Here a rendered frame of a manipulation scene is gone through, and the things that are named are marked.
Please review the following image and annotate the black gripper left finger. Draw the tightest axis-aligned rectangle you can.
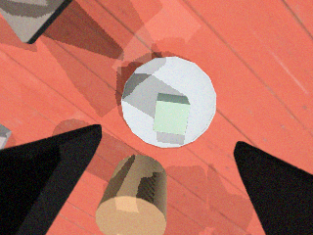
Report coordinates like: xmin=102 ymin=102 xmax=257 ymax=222
xmin=0 ymin=124 xmax=102 ymax=235

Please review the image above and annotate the white round dish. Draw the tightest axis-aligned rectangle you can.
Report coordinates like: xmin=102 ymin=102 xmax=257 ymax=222
xmin=121 ymin=56 xmax=216 ymax=148

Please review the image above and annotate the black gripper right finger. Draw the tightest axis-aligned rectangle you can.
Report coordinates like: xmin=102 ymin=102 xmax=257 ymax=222
xmin=234 ymin=141 xmax=313 ymax=235

